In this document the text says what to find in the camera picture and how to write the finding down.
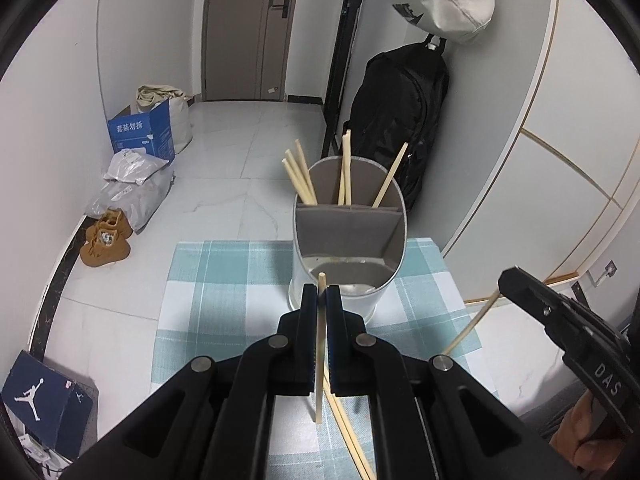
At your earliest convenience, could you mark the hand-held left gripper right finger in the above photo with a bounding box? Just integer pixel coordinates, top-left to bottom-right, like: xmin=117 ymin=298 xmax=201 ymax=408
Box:
xmin=326 ymin=284 xmax=586 ymax=480

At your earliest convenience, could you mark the white oval utensil holder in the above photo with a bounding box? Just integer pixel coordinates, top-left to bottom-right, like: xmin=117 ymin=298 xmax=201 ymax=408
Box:
xmin=289 ymin=156 xmax=408 ymax=325

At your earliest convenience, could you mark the black metal coat rack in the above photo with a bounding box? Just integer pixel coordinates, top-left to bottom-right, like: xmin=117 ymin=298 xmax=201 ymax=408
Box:
xmin=324 ymin=0 xmax=373 ymax=161

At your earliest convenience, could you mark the black backpack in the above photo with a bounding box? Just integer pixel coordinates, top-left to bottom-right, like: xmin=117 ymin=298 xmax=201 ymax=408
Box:
xmin=344 ymin=35 xmax=450 ymax=213

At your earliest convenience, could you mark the white wardrobe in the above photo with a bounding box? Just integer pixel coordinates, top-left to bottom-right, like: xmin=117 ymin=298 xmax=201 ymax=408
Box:
xmin=440 ymin=0 xmax=640 ymax=311

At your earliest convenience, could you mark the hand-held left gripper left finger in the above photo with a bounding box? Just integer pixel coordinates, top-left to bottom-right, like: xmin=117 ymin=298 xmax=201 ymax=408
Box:
xmin=60 ymin=284 xmax=320 ymax=480

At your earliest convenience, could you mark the blue cardboard box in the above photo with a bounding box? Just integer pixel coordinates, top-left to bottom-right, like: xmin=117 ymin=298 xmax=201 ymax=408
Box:
xmin=107 ymin=97 xmax=177 ymax=167

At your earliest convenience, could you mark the brown door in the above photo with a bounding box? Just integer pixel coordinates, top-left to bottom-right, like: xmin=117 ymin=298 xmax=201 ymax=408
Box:
xmin=202 ymin=0 xmax=351 ymax=103

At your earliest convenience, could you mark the pale wooden chopstick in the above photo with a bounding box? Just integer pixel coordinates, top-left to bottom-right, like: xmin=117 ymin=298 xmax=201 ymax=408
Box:
xmin=284 ymin=149 xmax=313 ymax=206
xmin=338 ymin=134 xmax=347 ymax=206
xmin=371 ymin=142 xmax=410 ymax=208
xmin=294 ymin=139 xmax=319 ymax=206
xmin=330 ymin=396 xmax=376 ymax=480
xmin=281 ymin=158 xmax=307 ymax=206
xmin=442 ymin=289 xmax=502 ymax=357
xmin=314 ymin=271 xmax=329 ymax=425
xmin=324 ymin=392 xmax=367 ymax=480
xmin=344 ymin=129 xmax=353 ymax=207

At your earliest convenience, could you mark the white woven sack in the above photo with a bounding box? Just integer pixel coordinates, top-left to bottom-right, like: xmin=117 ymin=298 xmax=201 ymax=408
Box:
xmin=136 ymin=85 xmax=194 ymax=156

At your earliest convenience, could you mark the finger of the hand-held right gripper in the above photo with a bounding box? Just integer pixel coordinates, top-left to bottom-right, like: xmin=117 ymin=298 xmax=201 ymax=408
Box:
xmin=499 ymin=267 xmax=589 ymax=357

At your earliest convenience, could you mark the teal checked tablecloth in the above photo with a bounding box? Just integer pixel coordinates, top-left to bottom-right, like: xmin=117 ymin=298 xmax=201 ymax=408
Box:
xmin=150 ymin=237 xmax=483 ymax=480

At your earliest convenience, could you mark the person's right hand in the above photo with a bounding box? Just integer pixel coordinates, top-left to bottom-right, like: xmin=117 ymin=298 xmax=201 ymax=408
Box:
xmin=550 ymin=392 xmax=632 ymax=475

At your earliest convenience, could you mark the white power strip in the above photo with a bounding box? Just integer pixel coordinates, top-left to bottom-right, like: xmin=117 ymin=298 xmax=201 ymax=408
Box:
xmin=20 ymin=432 xmax=67 ymax=477

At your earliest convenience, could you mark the brown suede shoe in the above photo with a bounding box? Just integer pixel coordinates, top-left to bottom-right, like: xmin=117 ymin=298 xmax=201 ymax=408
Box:
xmin=80 ymin=232 xmax=132 ymax=269
xmin=86 ymin=210 xmax=134 ymax=242

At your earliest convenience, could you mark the navy shoebox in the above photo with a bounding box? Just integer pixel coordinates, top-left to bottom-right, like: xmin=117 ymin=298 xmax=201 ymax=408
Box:
xmin=0 ymin=350 xmax=99 ymax=461

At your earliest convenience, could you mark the wall socket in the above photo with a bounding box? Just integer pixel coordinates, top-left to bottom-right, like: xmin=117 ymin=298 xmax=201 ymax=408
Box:
xmin=587 ymin=259 xmax=619 ymax=287

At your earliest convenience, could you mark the grey plastic mailer bag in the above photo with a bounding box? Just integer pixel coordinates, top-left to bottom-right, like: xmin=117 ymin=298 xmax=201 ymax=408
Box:
xmin=85 ymin=170 xmax=176 ymax=235

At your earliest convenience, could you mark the beige folded cloth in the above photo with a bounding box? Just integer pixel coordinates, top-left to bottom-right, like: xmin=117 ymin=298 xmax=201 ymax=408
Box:
xmin=136 ymin=85 xmax=182 ymax=111

